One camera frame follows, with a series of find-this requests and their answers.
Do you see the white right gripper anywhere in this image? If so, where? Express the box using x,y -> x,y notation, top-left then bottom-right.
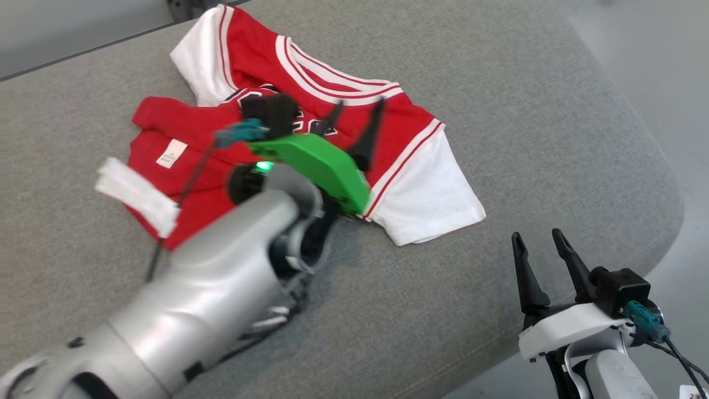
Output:
511,228 -> 635,364

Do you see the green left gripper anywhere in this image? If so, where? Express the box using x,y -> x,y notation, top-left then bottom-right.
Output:
248,97 -> 387,217

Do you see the red white basketball jersey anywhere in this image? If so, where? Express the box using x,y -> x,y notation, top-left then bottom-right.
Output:
126,4 -> 487,251

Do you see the teal right camera connector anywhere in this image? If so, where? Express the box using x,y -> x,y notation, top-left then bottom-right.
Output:
625,300 -> 671,344

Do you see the teal camera connector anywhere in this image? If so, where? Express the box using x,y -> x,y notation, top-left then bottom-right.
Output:
214,119 -> 267,150
625,300 -> 671,344

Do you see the teal left camera connector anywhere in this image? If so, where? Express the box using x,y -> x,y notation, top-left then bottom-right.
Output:
214,119 -> 267,150

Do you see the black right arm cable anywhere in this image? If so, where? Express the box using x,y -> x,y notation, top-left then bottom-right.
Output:
636,327 -> 709,387

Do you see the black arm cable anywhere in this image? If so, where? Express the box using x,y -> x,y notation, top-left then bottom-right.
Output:
636,327 -> 709,387
145,141 -> 220,284

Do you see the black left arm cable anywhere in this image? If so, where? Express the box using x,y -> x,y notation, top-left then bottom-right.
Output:
145,141 -> 220,284

